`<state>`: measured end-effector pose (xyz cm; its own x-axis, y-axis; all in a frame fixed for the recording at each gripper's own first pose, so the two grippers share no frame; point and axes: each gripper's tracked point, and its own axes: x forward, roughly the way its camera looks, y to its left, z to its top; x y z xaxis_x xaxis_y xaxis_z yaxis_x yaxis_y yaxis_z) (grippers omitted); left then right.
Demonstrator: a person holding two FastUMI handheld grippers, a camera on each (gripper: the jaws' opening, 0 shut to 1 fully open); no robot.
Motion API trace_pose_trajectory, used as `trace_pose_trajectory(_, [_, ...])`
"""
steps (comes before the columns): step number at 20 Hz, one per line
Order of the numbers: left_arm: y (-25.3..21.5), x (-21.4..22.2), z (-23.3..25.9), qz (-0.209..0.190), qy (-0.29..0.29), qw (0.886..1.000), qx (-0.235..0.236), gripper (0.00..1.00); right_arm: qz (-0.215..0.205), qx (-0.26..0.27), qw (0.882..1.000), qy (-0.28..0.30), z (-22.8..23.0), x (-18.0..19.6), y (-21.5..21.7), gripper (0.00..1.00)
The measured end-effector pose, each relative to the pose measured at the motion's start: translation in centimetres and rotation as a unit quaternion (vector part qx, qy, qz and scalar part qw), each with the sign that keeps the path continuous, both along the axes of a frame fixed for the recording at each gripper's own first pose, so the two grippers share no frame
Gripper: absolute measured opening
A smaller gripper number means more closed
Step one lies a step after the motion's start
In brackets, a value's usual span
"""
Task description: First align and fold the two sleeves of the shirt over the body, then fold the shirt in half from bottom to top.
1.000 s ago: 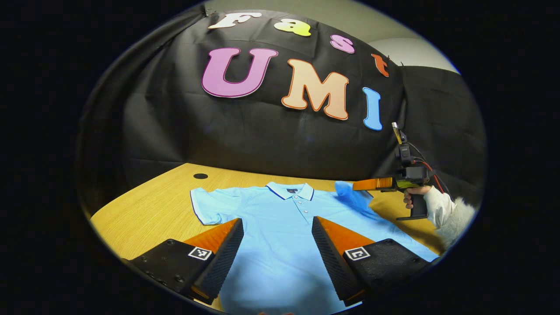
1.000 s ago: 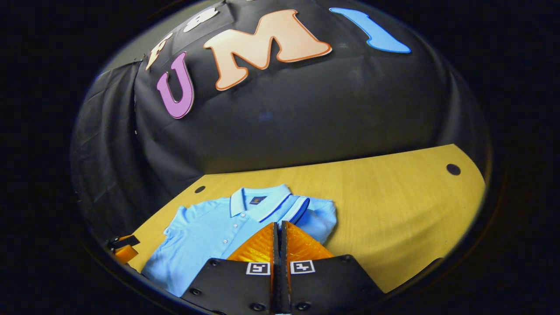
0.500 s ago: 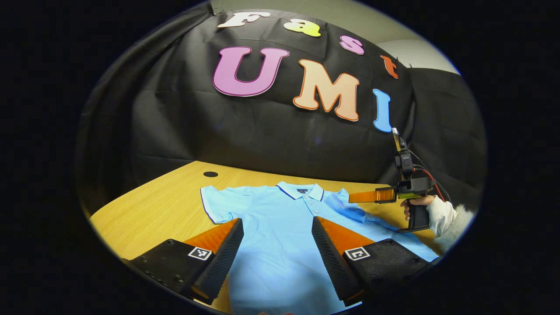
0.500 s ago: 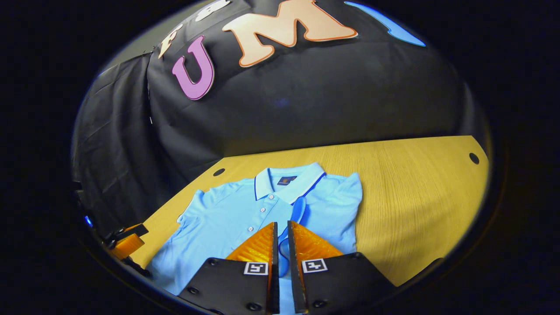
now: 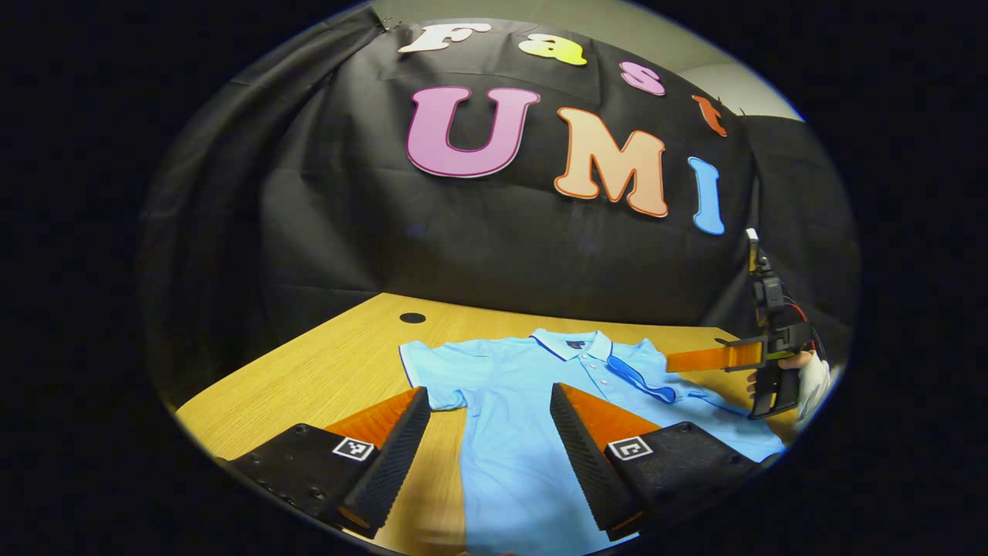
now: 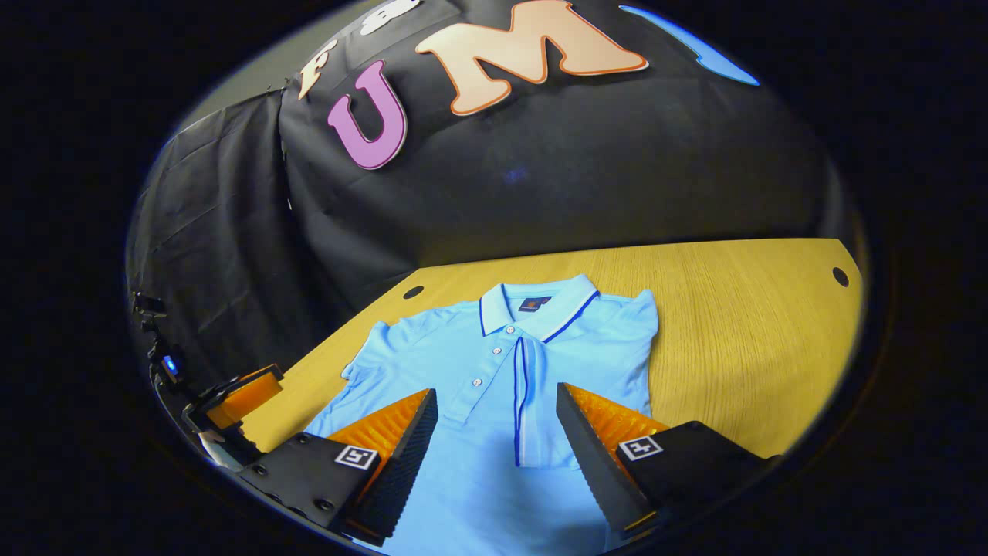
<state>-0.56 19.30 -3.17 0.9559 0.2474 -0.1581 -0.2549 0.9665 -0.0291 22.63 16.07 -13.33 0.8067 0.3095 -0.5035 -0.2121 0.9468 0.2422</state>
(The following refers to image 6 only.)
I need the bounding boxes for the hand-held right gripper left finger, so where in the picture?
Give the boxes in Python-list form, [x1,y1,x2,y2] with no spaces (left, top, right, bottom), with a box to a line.
[235,388,439,545]

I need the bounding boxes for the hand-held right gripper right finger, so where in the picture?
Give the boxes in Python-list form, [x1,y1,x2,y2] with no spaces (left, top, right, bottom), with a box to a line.
[556,382,780,541]

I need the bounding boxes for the light blue T-shirt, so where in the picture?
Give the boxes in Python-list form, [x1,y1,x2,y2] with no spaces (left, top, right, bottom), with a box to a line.
[303,273,659,556]

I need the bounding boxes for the black backdrop cloth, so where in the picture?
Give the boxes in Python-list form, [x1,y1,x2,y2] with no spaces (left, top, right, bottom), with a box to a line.
[127,0,850,379]

